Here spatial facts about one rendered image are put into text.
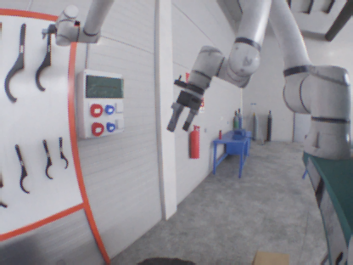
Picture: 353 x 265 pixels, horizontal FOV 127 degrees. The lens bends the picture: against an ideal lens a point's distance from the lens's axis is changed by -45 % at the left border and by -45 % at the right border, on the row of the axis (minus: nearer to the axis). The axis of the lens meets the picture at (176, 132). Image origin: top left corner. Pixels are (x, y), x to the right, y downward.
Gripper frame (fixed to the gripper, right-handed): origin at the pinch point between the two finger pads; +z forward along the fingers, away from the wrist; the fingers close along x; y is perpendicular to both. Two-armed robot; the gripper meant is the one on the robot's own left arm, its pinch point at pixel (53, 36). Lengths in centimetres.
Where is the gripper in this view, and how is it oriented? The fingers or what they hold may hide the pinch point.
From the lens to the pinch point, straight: 122.2
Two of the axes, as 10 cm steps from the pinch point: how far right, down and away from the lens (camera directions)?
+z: -8.6, -0.5, 5.2
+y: -0.9, -9.6, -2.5
